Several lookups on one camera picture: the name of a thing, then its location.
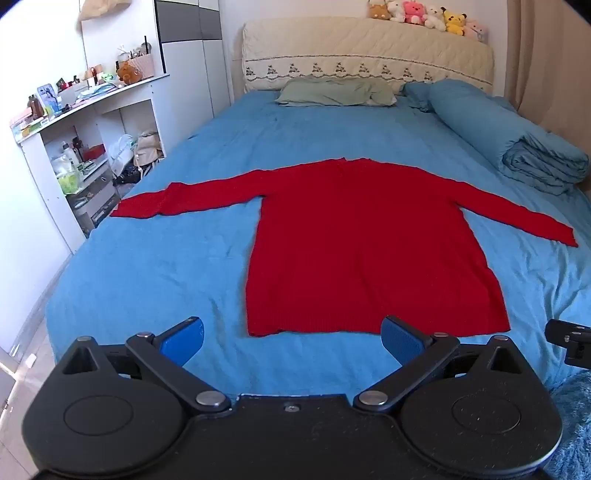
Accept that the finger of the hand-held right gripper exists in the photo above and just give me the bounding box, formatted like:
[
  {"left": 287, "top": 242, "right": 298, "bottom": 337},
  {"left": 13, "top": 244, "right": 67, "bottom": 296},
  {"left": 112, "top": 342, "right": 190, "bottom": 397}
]
[{"left": 544, "top": 318, "right": 591, "bottom": 370}]

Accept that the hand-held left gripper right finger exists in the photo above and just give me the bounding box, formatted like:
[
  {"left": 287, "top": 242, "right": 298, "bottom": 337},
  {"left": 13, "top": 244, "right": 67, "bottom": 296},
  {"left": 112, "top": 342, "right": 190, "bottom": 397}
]
[{"left": 353, "top": 316, "right": 533, "bottom": 414}]

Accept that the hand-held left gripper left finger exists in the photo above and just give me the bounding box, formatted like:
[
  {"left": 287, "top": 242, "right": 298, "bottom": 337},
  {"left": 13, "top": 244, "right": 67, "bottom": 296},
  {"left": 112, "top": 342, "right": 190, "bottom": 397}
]
[{"left": 54, "top": 316, "right": 232, "bottom": 414}]

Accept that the red knit sweater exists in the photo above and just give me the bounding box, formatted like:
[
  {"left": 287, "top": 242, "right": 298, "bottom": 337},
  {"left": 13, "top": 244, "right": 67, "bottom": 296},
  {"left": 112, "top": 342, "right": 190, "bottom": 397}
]
[{"left": 110, "top": 157, "right": 580, "bottom": 337}]

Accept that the blue bed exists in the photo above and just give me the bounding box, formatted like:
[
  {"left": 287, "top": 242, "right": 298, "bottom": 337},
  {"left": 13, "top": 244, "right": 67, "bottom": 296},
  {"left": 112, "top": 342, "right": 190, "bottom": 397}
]
[{"left": 45, "top": 87, "right": 591, "bottom": 403}]

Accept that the fluffy blue rug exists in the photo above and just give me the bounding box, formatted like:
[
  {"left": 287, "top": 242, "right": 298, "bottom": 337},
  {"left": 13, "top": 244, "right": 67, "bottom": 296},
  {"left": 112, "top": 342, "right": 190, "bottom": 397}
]
[{"left": 549, "top": 369, "right": 591, "bottom": 480}]

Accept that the white shelf unit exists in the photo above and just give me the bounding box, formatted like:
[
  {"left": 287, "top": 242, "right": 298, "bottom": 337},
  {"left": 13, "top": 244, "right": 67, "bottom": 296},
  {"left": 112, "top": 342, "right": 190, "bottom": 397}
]
[{"left": 9, "top": 73, "right": 171, "bottom": 256}]

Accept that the beige bag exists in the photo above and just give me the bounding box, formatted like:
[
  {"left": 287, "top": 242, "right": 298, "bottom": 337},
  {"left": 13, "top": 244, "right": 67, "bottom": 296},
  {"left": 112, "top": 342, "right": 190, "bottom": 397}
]
[{"left": 134, "top": 130, "right": 164, "bottom": 167}]

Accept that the white plastic bag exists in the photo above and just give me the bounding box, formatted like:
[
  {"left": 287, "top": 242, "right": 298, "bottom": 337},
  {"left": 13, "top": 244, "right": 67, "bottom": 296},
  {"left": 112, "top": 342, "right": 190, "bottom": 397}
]
[{"left": 106, "top": 134, "right": 137, "bottom": 174}]

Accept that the green plastic bag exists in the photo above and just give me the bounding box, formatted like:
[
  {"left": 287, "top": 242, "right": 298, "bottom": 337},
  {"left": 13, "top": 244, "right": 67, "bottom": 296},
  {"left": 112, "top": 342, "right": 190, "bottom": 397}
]
[{"left": 54, "top": 157, "right": 82, "bottom": 195}]

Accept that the folded blue quilt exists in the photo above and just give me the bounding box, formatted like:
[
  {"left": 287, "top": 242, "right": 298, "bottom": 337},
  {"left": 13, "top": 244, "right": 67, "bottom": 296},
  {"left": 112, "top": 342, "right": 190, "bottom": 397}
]
[{"left": 427, "top": 78, "right": 591, "bottom": 197}]

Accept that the blue pillow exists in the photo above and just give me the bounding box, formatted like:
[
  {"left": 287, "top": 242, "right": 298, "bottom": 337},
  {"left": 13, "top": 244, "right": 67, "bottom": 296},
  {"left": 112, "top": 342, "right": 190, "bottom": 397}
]
[{"left": 402, "top": 80, "right": 437, "bottom": 113}]

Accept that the green pillow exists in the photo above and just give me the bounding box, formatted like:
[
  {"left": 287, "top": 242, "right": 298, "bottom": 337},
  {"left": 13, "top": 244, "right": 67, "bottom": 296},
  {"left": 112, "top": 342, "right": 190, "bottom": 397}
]
[{"left": 276, "top": 76, "right": 398, "bottom": 108}]

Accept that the white and grey wardrobe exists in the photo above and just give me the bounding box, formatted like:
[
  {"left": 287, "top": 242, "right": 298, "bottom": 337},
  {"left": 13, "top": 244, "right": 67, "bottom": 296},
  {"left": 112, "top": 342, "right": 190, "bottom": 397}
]
[{"left": 154, "top": 0, "right": 232, "bottom": 158}]

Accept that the brown teddy bear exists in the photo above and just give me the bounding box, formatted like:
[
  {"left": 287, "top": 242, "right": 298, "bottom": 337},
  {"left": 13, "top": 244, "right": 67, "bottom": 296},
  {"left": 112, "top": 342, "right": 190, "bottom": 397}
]
[{"left": 116, "top": 61, "right": 143, "bottom": 86}]

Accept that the pink storage basket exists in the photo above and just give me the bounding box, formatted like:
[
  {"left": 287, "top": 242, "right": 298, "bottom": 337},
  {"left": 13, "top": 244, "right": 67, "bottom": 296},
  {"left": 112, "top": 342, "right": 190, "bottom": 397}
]
[{"left": 128, "top": 54, "right": 155, "bottom": 80}]

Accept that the beige curtain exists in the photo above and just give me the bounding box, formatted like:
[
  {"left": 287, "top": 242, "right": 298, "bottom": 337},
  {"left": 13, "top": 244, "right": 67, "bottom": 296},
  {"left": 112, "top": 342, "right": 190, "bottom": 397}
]
[{"left": 505, "top": 0, "right": 591, "bottom": 139}]

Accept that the beige padded headboard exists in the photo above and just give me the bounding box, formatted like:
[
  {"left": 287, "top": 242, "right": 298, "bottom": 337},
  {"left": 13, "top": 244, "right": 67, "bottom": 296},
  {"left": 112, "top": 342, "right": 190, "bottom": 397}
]
[{"left": 241, "top": 17, "right": 495, "bottom": 94}]

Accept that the pale pink plush toy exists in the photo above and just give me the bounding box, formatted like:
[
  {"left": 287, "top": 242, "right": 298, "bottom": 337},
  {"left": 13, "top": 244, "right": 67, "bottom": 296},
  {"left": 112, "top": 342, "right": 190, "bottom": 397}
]
[{"left": 464, "top": 18, "right": 489, "bottom": 44}]

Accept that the yellow plush toy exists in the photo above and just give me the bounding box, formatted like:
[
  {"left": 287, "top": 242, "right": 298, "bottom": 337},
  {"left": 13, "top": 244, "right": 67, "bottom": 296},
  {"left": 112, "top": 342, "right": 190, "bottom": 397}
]
[{"left": 442, "top": 7, "right": 468, "bottom": 37}]

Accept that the beige hanging cloth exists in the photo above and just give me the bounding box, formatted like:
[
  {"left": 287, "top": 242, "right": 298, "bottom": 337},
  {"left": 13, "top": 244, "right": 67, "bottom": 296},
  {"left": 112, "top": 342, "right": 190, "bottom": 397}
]
[{"left": 76, "top": 0, "right": 133, "bottom": 22}]

